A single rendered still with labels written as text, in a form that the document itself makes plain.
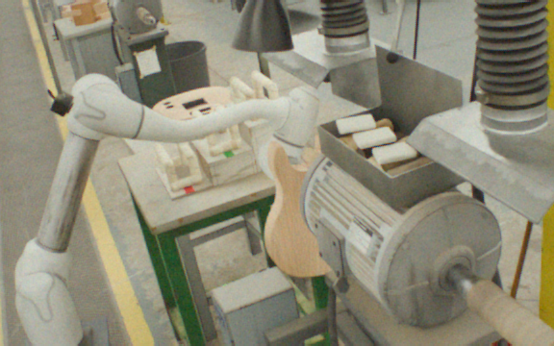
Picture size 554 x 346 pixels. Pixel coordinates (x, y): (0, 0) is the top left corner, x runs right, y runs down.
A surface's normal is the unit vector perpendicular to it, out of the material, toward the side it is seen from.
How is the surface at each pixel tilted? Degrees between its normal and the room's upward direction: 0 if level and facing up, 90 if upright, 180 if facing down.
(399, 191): 90
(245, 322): 90
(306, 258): 91
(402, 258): 74
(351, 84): 90
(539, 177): 0
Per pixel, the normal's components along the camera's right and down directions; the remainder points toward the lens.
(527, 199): -0.69, -0.51
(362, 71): 0.38, 0.36
